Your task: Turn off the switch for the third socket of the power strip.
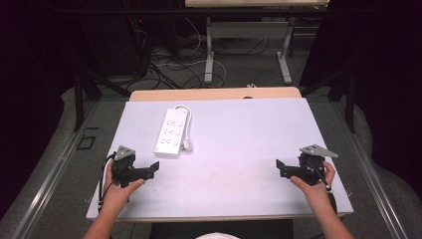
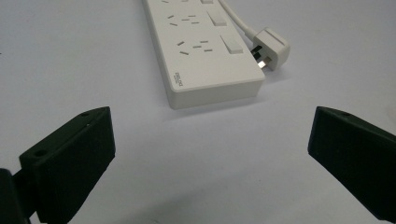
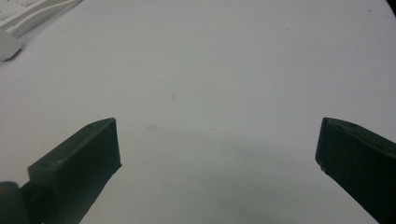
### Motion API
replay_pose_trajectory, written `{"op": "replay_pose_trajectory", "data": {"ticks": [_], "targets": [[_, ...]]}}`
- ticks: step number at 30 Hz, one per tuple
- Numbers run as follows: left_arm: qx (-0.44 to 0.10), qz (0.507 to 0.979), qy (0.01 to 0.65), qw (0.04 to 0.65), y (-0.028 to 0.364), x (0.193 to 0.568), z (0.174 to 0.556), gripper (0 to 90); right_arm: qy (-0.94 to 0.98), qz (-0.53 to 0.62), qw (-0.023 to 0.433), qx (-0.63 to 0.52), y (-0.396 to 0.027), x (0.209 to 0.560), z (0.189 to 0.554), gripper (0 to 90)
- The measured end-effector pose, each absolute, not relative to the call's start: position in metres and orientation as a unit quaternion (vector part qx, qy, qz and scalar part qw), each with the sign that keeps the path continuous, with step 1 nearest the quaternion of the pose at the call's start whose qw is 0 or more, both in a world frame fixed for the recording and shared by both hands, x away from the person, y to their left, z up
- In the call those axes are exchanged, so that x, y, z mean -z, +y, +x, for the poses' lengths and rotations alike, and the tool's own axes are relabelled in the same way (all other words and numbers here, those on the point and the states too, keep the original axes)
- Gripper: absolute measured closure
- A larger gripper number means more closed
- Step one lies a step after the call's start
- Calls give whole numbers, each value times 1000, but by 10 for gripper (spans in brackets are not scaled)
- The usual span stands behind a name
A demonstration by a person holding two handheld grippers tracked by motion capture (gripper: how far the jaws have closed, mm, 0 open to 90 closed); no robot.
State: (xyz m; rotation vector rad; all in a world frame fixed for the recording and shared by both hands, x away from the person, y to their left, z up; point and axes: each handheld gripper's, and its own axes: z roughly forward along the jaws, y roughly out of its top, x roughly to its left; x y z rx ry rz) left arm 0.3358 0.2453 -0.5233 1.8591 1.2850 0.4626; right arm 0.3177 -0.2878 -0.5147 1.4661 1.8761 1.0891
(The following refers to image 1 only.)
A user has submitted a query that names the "white power strip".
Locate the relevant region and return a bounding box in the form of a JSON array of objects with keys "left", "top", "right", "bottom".
[{"left": 154, "top": 108, "right": 189, "bottom": 159}]

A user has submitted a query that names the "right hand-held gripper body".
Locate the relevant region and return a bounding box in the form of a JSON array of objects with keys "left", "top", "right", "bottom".
[{"left": 298, "top": 143, "right": 339, "bottom": 186}]

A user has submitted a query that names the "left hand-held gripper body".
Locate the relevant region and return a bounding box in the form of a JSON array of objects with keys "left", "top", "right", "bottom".
[{"left": 110, "top": 144, "right": 138, "bottom": 188}]

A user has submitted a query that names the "white table cover sheet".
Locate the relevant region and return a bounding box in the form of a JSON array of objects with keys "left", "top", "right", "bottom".
[{"left": 86, "top": 97, "right": 354, "bottom": 222}]

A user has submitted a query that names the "black computer tower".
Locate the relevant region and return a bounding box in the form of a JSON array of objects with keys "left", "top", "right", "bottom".
[{"left": 94, "top": 14, "right": 152, "bottom": 78}]

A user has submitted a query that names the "white power cable with plug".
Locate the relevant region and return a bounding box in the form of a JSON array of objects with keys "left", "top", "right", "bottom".
[{"left": 174, "top": 105, "right": 194, "bottom": 153}]

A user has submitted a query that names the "white desk with metal legs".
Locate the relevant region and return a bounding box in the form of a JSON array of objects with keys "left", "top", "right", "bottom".
[{"left": 184, "top": 0, "right": 330, "bottom": 86}]

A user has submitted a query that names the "person's dark and white clothing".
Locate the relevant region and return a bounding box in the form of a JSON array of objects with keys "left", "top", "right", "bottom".
[{"left": 150, "top": 218, "right": 295, "bottom": 239}]

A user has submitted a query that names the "tangle of floor cables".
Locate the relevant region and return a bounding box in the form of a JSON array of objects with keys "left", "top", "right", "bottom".
[{"left": 132, "top": 16, "right": 272, "bottom": 90}]

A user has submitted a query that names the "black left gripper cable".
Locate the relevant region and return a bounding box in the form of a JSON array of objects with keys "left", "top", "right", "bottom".
[{"left": 98, "top": 153, "right": 116, "bottom": 213}]

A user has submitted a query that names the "aluminium rail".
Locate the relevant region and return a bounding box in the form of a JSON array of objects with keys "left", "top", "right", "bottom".
[
  {"left": 330, "top": 99, "right": 411, "bottom": 239},
  {"left": 11, "top": 100, "right": 102, "bottom": 239}
]

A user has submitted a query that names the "person's left hand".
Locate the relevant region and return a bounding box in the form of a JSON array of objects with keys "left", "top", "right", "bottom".
[{"left": 101, "top": 161, "right": 145, "bottom": 214}]

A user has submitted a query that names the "wooden table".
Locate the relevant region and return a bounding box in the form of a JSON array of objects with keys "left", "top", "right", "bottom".
[{"left": 128, "top": 86, "right": 303, "bottom": 103}]

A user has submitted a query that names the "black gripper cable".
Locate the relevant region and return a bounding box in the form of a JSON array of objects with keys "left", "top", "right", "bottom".
[
  {"left": 98, "top": 153, "right": 116, "bottom": 213},
  {"left": 311, "top": 164, "right": 338, "bottom": 214}
]

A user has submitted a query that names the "black metal stand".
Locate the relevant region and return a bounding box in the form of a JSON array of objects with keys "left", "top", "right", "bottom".
[
  {"left": 73, "top": 64, "right": 132, "bottom": 132},
  {"left": 299, "top": 64, "right": 358, "bottom": 134}
]

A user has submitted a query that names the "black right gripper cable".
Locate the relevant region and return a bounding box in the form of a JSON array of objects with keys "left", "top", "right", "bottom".
[{"left": 311, "top": 164, "right": 338, "bottom": 214}]

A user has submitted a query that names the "person's right hand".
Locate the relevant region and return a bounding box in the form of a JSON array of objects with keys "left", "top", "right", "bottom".
[{"left": 290, "top": 161, "right": 336, "bottom": 207}]

